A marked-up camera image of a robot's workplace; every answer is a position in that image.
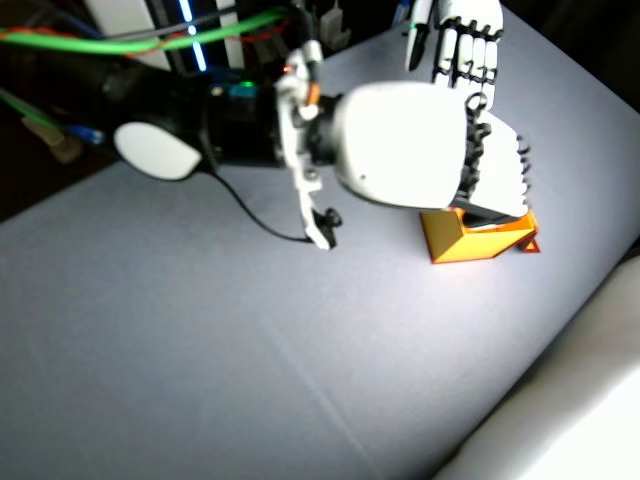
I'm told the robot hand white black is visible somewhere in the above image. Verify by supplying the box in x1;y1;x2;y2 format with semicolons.
331;80;533;232
404;0;506;115

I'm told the red and yellow box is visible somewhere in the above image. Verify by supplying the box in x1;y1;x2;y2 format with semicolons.
418;206;542;266

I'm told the white plastic part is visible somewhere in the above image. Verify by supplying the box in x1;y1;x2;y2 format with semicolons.
318;0;353;50

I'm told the white narrow panel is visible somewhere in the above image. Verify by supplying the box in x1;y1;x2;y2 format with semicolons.
216;0;247;71

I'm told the blue light strip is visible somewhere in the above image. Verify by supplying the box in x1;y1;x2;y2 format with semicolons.
177;0;209;74

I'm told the grey table cloth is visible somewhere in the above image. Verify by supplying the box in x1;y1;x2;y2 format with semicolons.
0;3;640;480

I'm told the white pillar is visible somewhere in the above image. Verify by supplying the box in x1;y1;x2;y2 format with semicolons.
82;0;172;71

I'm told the white board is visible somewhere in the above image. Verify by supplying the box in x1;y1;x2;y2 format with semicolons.
433;258;640;480

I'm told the thin black cable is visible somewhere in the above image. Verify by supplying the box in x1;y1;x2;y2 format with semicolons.
199;168;315;245

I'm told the green cable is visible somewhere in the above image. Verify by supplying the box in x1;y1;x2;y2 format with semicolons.
0;8;297;57

